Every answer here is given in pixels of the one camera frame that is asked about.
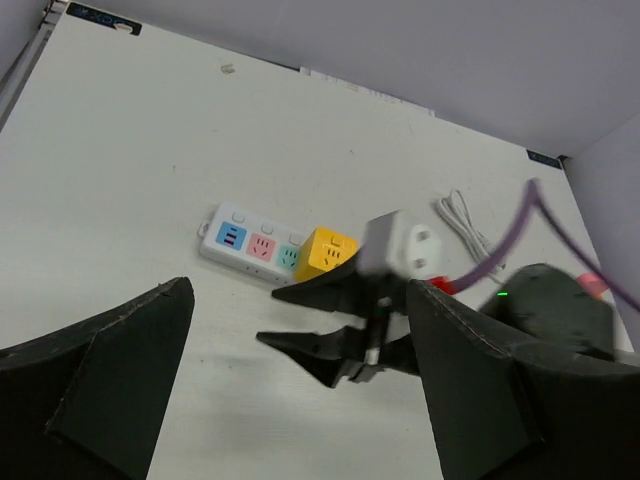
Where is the yellow cube socket adapter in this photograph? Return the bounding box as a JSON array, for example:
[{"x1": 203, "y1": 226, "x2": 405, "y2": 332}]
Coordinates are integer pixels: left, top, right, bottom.
[{"x1": 294, "y1": 226, "x2": 358, "y2": 283}]

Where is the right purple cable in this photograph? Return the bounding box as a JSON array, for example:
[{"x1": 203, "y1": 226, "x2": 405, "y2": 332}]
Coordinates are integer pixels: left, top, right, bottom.
[{"x1": 449, "y1": 177, "x2": 640, "y2": 316}]

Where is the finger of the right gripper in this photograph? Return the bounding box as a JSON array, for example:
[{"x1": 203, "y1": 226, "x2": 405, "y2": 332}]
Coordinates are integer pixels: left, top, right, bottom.
[
  {"x1": 271, "y1": 259, "x2": 400, "y2": 319},
  {"x1": 256, "y1": 326, "x2": 418, "y2": 388}
]

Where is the white multicolour power strip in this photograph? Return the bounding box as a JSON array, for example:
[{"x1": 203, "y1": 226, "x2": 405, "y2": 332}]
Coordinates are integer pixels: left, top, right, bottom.
[{"x1": 198, "y1": 202, "x2": 305, "y2": 286}]

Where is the orange strip white cord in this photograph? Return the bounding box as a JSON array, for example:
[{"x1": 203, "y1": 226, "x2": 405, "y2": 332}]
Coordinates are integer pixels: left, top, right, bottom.
[{"x1": 433, "y1": 188, "x2": 506, "y2": 281}]

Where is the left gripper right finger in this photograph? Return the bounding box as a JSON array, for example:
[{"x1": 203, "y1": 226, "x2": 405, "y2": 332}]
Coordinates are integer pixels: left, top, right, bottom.
[{"x1": 406, "y1": 281, "x2": 639, "y2": 479}]

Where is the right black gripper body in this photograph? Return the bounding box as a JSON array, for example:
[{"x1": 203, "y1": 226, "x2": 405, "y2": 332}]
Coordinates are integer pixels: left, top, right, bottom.
[{"x1": 479, "y1": 263, "x2": 615, "y2": 360}]

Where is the pink plug adapter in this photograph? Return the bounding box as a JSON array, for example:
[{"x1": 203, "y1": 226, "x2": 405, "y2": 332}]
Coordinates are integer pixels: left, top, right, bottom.
[{"x1": 576, "y1": 272, "x2": 609, "y2": 300}]

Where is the left blue corner label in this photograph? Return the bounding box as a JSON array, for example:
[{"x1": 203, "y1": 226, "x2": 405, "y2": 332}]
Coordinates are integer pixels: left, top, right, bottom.
[{"x1": 66, "y1": 2, "x2": 142, "y2": 36}]

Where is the blue corner label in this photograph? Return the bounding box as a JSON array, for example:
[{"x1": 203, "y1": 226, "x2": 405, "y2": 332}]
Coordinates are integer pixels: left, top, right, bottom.
[
  {"x1": 66, "y1": 2, "x2": 142, "y2": 36},
  {"x1": 526, "y1": 150, "x2": 563, "y2": 170}
]

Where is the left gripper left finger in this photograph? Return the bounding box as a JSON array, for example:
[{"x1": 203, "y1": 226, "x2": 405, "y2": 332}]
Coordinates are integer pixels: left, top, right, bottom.
[{"x1": 1, "y1": 277, "x2": 195, "y2": 479}]

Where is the right blue corner label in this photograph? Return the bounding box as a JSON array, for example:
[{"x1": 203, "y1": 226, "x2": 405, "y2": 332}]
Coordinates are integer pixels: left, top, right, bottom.
[{"x1": 526, "y1": 150, "x2": 563, "y2": 170}]

